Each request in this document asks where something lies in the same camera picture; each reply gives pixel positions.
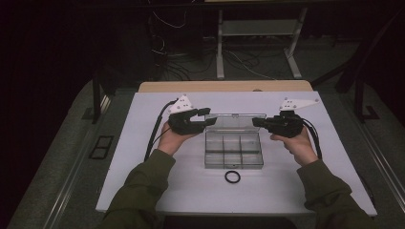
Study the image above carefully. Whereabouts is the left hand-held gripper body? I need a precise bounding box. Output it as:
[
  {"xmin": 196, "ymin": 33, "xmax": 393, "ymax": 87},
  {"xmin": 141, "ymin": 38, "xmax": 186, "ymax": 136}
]
[{"xmin": 167, "ymin": 94, "xmax": 207, "ymax": 136}]

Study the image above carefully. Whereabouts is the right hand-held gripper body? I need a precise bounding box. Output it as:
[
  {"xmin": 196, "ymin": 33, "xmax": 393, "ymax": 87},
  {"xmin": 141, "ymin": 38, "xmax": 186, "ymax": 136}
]
[{"xmin": 268, "ymin": 97, "xmax": 321, "ymax": 139}]

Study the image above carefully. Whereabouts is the clear plastic compartment box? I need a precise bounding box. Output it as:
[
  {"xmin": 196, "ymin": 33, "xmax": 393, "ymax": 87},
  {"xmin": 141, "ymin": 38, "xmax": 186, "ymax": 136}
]
[{"xmin": 203, "ymin": 113, "xmax": 267, "ymax": 170}]

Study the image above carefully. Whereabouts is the person's left hand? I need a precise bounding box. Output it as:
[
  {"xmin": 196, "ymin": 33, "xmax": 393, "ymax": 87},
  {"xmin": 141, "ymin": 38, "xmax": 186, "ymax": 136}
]
[{"xmin": 157, "ymin": 121, "xmax": 200, "ymax": 156}]

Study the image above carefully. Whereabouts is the person's right hand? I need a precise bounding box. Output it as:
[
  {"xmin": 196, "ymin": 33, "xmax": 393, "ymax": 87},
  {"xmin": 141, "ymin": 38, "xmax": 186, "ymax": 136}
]
[{"xmin": 269, "ymin": 129, "xmax": 319, "ymax": 167}]

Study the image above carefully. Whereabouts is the wooden board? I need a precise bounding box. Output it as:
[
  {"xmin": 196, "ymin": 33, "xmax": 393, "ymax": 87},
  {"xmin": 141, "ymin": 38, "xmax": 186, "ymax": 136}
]
[{"xmin": 138, "ymin": 79, "xmax": 314, "ymax": 94}]

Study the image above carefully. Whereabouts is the black upright stand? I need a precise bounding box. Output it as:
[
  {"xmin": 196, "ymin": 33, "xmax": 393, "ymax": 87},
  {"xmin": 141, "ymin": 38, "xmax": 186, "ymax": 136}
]
[
  {"xmin": 353, "ymin": 79, "xmax": 380, "ymax": 123},
  {"xmin": 81, "ymin": 71, "xmax": 111, "ymax": 125}
]

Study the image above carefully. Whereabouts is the white metal stand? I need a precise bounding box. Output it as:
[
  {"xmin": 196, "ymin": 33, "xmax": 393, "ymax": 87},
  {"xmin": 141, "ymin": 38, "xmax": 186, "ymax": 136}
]
[{"xmin": 215, "ymin": 8, "xmax": 309, "ymax": 80}]

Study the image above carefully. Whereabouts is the black slanted beam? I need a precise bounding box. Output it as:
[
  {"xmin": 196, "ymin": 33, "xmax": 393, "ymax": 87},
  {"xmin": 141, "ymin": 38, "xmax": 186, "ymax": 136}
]
[{"xmin": 309, "ymin": 9, "xmax": 405, "ymax": 94}]

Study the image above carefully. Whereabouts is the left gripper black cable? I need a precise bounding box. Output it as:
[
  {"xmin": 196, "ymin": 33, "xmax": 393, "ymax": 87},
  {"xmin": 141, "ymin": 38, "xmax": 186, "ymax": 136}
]
[{"xmin": 143, "ymin": 98, "xmax": 180, "ymax": 162}]

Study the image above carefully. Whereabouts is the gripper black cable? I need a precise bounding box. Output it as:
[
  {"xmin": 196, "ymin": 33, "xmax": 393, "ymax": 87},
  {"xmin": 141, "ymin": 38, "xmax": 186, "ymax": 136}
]
[
  {"xmin": 143, "ymin": 98, "xmax": 180, "ymax": 162},
  {"xmin": 301, "ymin": 117, "xmax": 323, "ymax": 160}
]

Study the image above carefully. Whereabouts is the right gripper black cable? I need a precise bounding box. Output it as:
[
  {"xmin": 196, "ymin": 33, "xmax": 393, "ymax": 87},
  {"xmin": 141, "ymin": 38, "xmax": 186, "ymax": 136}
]
[{"xmin": 301, "ymin": 117, "xmax": 323, "ymax": 160}]

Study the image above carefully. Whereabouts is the tangle of black floor cables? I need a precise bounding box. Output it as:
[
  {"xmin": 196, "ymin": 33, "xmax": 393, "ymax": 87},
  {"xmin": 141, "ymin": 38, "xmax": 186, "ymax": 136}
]
[{"xmin": 156, "ymin": 47, "xmax": 218, "ymax": 81}]

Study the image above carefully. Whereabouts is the white floor cable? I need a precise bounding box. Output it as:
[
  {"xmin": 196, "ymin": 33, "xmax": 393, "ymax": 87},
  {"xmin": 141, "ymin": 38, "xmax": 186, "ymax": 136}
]
[{"xmin": 233, "ymin": 51, "xmax": 277, "ymax": 80}]

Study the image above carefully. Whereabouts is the black rubber ring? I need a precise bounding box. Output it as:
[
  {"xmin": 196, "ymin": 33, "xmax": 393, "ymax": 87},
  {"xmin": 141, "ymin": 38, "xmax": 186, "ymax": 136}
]
[{"xmin": 224, "ymin": 170, "xmax": 242, "ymax": 184}]

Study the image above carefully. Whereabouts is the white hanging cable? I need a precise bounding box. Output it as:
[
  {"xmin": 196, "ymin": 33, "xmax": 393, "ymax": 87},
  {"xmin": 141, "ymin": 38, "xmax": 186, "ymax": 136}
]
[{"xmin": 152, "ymin": 10, "xmax": 187, "ymax": 30}]

